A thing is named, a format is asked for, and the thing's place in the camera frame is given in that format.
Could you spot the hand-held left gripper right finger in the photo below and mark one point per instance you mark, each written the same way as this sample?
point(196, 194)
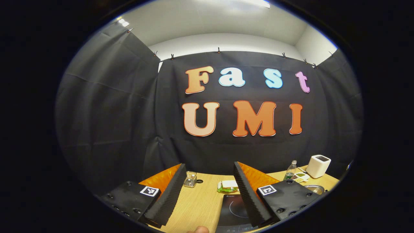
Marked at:
point(249, 200)

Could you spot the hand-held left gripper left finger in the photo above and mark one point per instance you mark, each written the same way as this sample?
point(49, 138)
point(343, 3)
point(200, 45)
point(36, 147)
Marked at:
point(171, 197)

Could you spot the black induction cooktop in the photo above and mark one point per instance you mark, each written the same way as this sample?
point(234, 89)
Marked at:
point(231, 210)

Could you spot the sandwich with green lettuce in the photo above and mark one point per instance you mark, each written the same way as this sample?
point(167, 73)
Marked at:
point(229, 186)

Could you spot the small glass jar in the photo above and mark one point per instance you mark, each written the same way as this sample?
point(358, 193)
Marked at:
point(190, 180)

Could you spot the clear plastic water bottle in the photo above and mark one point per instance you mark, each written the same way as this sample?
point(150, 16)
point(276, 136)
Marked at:
point(290, 173)

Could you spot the white divided bean dish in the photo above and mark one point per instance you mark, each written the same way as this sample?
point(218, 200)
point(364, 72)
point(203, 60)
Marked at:
point(300, 177)

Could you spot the white box-shaped appliance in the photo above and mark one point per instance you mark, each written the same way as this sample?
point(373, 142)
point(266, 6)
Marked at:
point(318, 167)

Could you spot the black backdrop cloth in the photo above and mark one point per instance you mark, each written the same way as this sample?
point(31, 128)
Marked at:
point(123, 123)

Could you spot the row of cloth clips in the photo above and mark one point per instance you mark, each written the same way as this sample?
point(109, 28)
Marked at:
point(219, 50)

